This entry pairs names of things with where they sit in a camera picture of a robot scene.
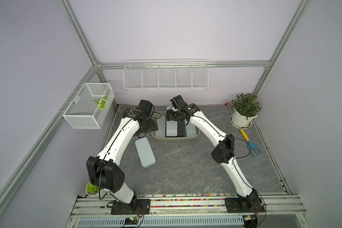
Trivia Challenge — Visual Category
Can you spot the pale white pencil case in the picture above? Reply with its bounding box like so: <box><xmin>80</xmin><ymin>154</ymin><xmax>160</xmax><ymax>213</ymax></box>
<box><xmin>135</xmin><ymin>138</ymin><xmax>156</xmax><ymax>168</ymax></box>

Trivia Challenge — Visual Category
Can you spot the aluminium front rail frame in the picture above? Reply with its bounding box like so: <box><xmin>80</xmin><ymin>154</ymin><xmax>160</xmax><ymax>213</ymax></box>
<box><xmin>66</xmin><ymin>193</ymin><xmax>314</xmax><ymax>228</ymax></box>

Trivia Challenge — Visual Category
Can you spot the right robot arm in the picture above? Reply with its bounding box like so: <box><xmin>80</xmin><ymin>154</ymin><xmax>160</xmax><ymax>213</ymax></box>
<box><xmin>167</xmin><ymin>95</ymin><xmax>261</xmax><ymax>211</ymax></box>

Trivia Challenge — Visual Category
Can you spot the yellow blue garden fork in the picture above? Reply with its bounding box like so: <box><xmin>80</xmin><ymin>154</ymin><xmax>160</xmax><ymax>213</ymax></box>
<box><xmin>239</xmin><ymin>129</ymin><xmax>264</xmax><ymax>158</ymax></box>

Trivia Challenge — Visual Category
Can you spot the potted green plant white pot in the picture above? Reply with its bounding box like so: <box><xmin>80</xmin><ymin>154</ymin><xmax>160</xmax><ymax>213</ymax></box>
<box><xmin>230</xmin><ymin>93</ymin><xmax>262</xmax><ymax>129</ymax></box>

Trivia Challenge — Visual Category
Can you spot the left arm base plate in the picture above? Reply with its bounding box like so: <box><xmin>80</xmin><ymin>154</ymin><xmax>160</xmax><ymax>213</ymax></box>
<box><xmin>111</xmin><ymin>199</ymin><xmax>151</xmax><ymax>215</ymax></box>

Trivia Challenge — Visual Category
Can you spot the black pencil case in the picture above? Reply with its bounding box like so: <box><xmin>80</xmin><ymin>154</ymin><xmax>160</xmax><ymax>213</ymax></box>
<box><xmin>177</xmin><ymin>122</ymin><xmax>187</xmax><ymax>137</ymax></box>

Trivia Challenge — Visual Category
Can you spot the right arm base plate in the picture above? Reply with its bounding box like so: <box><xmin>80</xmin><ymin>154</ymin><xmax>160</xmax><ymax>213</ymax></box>
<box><xmin>225</xmin><ymin>197</ymin><xmax>266</xmax><ymax>214</ymax></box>

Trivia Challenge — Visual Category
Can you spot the white mesh wall basket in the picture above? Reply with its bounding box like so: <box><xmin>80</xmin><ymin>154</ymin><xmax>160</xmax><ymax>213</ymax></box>
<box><xmin>62</xmin><ymin>83</ymin><xmax>115</xmax><ymax>129</ymax></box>

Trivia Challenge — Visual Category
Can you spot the frosted white pencil case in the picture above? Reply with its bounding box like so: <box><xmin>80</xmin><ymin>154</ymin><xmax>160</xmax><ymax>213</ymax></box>
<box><xmin>185</xmin><ymin>123</ymin><xmax>197</xmax><ymax>137</ymax></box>
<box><xmin>166</xmin><ymin>106</ymin><xmax>178</xmax><ymax>137</ymax></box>
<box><xmin>154</xmin><ymin>116</ymin><xmax>166</xmax><ymax>138</ymax></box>

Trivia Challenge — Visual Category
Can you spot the green leaf toy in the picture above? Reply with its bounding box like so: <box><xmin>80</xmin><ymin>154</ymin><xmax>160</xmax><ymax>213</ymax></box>
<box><xmin>95</xmin><ymin>96</ymin><xmax>108</xmax><ymax>110</ymax></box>

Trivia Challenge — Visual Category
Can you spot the white wire wall shelf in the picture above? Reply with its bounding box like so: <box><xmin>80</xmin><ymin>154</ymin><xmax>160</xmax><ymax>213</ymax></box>
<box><xmin>123</xmin><ymin>60</ymin><xmax>209</xmax><ymax>90</ymax></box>

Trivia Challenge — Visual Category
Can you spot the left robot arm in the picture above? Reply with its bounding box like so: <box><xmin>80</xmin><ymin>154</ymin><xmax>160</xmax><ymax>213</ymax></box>
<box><xmin>86</xmin><ymin>100</ymin><xmax>158</xmax><ymax>205</ymax></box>

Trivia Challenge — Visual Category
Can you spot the small succulent white pot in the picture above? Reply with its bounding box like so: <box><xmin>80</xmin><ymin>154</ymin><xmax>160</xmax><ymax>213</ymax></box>
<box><xmin>85</xmin><ymin>182</ymin><xmax>100</xmax><ymax>197</ymax></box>

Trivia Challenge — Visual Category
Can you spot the grey-green plastic storage box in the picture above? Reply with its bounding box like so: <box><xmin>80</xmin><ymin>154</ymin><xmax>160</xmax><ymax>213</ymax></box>
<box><xmin>151</xmin><ymin>111</ymin><xmax>201</xmax><ymax>141</ymax></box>

